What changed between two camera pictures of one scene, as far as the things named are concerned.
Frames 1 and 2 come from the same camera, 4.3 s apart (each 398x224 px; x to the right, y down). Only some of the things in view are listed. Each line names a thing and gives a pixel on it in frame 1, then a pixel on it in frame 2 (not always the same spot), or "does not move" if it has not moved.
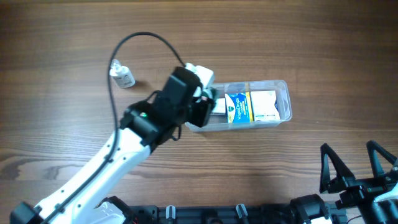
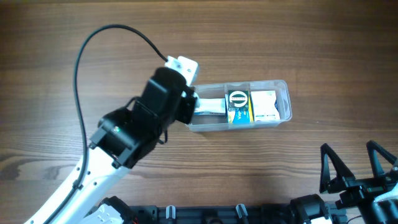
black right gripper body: x=358 y=187 does not move
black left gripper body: x=203 y=112 → x=189 y=109
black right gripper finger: x=344 y=175 does not move
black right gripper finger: x=381 y=159 does not move
